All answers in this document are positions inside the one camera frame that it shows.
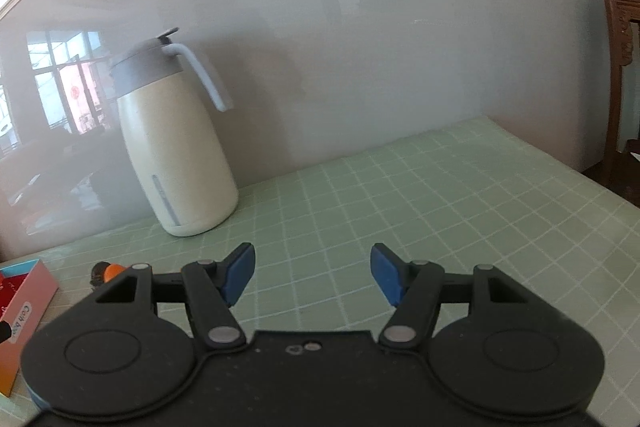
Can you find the large dark brown fruit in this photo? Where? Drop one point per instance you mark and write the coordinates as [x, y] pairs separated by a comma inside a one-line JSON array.
[[98, 276]]

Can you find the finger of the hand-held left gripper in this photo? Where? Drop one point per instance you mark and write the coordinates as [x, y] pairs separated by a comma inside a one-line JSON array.
[[4, 332]]

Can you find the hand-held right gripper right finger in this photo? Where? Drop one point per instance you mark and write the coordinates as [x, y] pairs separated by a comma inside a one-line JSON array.
[[387, 274]]

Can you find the cream thermos jug grey lid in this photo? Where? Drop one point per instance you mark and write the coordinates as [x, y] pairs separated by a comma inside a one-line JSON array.
[[175, 157]]

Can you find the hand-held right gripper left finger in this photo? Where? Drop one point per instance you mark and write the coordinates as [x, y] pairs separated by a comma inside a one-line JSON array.
[[239, 274]]

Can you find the carved wooden furniture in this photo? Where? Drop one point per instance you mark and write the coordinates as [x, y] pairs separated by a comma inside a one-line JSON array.
[[612, 57]]

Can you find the round orange mandarin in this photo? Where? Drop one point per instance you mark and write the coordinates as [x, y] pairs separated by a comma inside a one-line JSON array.
[[114, 272]]

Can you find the pink cardboard box red inside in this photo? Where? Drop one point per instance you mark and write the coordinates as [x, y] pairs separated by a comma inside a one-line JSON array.
[[35, 289]]

